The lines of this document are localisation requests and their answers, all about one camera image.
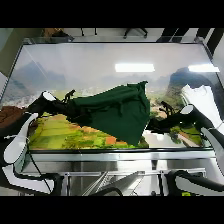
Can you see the dark green T-shirt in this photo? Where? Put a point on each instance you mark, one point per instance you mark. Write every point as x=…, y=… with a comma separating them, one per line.
x=120, y=111

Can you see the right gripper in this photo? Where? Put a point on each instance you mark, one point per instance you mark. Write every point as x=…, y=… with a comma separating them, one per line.
x=156, y=126

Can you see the brown garment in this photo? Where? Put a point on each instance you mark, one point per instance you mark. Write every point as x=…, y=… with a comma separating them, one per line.
x=10, y=113

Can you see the silver frame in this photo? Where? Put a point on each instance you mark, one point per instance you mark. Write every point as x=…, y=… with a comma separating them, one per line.
x=110, y=158

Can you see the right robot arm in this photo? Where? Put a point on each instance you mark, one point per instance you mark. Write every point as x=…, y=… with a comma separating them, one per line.
x=196, y=183

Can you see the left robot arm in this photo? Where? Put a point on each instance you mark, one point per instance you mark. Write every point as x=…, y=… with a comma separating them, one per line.
x=20, y=141

